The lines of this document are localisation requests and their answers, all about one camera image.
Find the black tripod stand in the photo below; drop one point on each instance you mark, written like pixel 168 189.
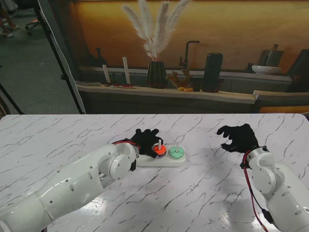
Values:
pixel 9 99
pixel 64 67

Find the orange kitchen backdrop banner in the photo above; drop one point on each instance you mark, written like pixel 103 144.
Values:
pixel 241 29

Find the tall white candle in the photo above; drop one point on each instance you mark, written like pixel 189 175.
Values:
pixel 126 71

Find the white pampas grass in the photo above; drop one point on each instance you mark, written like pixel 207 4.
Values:
pixel 154 31

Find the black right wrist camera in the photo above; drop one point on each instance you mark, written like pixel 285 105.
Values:
pixel 243 166

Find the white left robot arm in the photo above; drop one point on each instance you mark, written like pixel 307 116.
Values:
pixel 79 183

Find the tall black cylinder appliance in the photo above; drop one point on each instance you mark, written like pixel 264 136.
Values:
pixel 213 72

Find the dark angular box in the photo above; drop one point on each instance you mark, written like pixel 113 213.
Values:
pixel 299 72

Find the white Hanoi tower base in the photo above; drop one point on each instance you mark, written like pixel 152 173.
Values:
pixel 164 163

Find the office chair base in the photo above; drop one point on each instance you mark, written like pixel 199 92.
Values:
pixel 32 25

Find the white bowl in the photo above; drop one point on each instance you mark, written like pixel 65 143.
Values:
pixel 265 70

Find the tray with red pieces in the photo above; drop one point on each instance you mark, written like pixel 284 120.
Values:
pixel 120 86

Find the grey board with bottle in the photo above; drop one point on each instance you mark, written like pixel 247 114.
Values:
pixel 270 56

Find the stack of plates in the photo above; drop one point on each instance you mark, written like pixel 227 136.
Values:
pixel 88 83

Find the squat dark glass bottle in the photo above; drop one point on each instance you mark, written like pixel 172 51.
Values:
pixel 89 59

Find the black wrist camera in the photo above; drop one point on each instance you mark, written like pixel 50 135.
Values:
pixel 243 166
pixel 134 165

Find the orange fruit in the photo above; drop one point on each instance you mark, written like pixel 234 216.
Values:
pixel 186 89

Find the short wooden counter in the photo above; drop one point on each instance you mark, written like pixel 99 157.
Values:
pixel 280 94

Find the tall dark glass bottle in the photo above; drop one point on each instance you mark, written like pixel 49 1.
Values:
pixel 100 59

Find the dark ribbed vase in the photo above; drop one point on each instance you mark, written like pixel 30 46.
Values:
pixel 157 75

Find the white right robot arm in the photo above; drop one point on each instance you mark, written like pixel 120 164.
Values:
pixel 272 183

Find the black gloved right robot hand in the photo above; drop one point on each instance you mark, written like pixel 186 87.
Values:
pixel 241 139

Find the brown coral figurine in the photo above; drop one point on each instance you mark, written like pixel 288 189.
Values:
pixel 179 79

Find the black kitchen faucet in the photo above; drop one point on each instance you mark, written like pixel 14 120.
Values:
pixel 187 53

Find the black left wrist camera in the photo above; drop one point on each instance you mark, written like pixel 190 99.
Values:
pixel 134 165

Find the short white candle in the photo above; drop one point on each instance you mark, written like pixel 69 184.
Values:
pixel 106 73

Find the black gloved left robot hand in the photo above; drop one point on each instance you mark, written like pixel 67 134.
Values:
pixel 144 142

